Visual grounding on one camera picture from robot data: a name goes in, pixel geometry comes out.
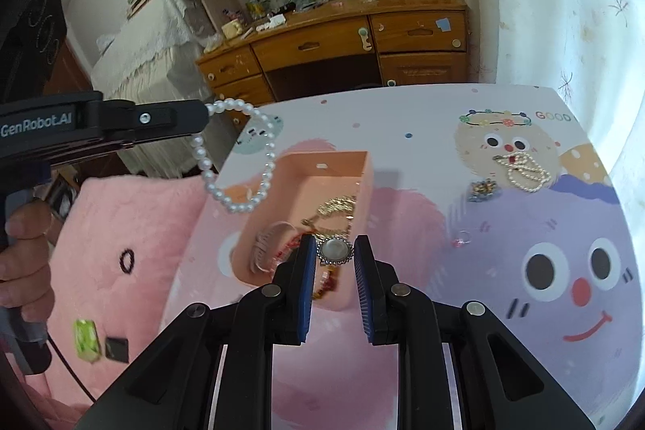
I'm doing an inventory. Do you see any white lace covered furniture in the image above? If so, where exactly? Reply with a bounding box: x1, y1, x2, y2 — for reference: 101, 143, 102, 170
91, 0, 226, 178

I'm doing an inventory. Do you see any cartoon printed tablecloth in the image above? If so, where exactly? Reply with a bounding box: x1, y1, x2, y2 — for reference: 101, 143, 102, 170
162, 84, 644, 429

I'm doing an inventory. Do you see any left hand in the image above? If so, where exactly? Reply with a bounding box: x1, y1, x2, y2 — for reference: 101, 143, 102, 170
0, 200, 55, 322

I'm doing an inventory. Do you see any blue gold flower brooch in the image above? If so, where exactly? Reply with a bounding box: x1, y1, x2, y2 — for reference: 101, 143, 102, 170
467, 178, 501, 202

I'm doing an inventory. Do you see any large white pearl bracelet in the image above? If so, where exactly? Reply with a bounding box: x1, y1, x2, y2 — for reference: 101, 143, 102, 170
190, 97, 279, 215

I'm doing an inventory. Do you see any silver ring pink gem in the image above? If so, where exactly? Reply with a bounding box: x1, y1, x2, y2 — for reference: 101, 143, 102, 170
451, 229, 471, 249

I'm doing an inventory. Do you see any round pearl gold brooch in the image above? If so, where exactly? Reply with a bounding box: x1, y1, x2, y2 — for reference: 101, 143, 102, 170
317, 236, 353, 266

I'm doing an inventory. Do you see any pink plastic organizer box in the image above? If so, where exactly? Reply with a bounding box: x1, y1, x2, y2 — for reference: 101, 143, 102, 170
232, 151, 374, 311

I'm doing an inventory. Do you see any red woven bracelet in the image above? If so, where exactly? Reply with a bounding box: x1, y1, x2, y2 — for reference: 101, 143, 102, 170
273, 230, 349, 301

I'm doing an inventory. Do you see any gold chain bracelet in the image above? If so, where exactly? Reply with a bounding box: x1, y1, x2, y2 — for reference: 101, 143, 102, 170
300, 193, 359, 239

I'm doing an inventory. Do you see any small pearl necklace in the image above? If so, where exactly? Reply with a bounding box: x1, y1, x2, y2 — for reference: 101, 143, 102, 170
492, 150, 554, 195

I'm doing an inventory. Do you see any pink plush cushion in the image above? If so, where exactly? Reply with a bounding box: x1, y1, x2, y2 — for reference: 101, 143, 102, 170
25, 176, 207, 419

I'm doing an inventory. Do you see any wooden desk with drawers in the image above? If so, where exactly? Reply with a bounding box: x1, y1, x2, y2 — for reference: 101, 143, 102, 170
197, 0, 469, 106

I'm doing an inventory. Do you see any green packet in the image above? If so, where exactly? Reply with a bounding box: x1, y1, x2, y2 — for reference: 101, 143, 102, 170
73, 320, 102, 364

